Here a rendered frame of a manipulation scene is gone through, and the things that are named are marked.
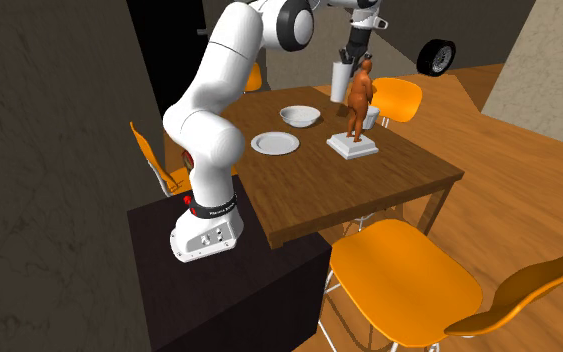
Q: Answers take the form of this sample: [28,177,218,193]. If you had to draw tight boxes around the brown wooden table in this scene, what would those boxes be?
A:
[162,84,467,251]

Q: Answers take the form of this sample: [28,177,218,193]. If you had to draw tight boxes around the dark robot stand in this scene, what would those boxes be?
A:
[126,174,334,352]

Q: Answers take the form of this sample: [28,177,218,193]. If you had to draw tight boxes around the tall white cup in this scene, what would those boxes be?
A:
[329,48,356,104]

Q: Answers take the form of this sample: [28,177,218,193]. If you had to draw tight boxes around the brown figure on white base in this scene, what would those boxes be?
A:
[325,57,380,162]

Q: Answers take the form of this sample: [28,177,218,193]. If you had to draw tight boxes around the orange chair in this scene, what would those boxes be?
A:
[369,76,424,129]
[243,62,264,93]
[316,217,563,352]
[129,120,239,199]

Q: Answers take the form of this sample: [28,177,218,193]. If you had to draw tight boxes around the white plate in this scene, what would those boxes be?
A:
[250,130,301,157]

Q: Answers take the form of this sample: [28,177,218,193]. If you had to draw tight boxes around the black car tyre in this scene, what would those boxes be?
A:
[415,38,458,78]

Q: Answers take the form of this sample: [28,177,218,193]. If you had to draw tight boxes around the black door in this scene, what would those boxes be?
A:
[125,0,210,119]

